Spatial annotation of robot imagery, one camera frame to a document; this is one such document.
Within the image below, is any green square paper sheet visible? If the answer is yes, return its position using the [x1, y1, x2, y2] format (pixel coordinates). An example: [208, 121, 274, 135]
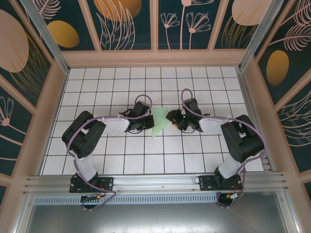
[150, 106, 171, 139]

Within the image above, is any grey metal sheet panel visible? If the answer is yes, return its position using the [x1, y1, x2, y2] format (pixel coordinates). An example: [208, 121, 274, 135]
[14, 203, 302, 233]

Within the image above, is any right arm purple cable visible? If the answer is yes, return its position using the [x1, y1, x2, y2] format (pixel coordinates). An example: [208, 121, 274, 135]
[181, 87, 268, 210]

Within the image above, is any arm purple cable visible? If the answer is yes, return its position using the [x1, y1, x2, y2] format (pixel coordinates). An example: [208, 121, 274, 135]
[181, 87, 268, 210]
[67, 94, 154, 212]

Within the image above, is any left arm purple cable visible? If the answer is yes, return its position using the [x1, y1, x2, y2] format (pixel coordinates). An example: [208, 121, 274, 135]
[67, 94, 154, 212]

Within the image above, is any aluminium side rail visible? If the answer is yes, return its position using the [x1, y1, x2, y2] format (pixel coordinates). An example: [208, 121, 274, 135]
[236, 68, 276, 173]

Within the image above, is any aluminium mounting rail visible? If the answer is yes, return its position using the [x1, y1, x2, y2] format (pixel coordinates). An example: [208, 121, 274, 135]
[22, 171, 289, 197]

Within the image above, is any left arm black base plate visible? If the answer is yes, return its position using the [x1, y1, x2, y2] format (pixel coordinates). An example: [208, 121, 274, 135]
[69, 176, 115, 194]

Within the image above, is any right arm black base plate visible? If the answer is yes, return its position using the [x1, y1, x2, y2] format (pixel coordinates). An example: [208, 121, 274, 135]
[198, 174, 243, 192]

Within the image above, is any grey slotted cable duct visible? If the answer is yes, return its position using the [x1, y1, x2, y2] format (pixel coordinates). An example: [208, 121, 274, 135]
[33, 195, 219, 205]

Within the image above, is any aluminium frame post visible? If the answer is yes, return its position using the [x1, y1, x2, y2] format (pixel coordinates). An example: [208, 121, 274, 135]
[19, 0, 70, 74]
[239, 0, 286, 71]

